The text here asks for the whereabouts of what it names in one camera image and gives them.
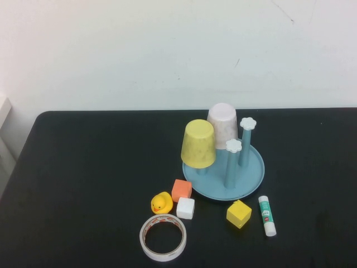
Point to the yellow cube block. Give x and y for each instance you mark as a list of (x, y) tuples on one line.
[(238, 215)]

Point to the pale pink plastic cup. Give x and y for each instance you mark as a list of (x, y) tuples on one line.
[(226, 125)]

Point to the green white glue stick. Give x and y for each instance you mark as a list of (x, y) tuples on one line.
[(266, 215)]

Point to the white tape roll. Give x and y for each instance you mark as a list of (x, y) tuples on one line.
[(163, 219)]

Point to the yellow rubber duck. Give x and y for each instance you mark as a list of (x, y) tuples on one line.
[(161, 203)]

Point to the yellow plastic cup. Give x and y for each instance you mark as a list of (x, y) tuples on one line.
[(198, 145)]

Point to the white foam cube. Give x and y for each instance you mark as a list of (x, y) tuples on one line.
[(185, 209)]

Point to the orange foam cube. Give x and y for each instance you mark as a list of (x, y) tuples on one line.
[(181, 191)]

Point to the blue cup stand with pegs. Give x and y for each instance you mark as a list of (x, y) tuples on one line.
[(251, 173)]

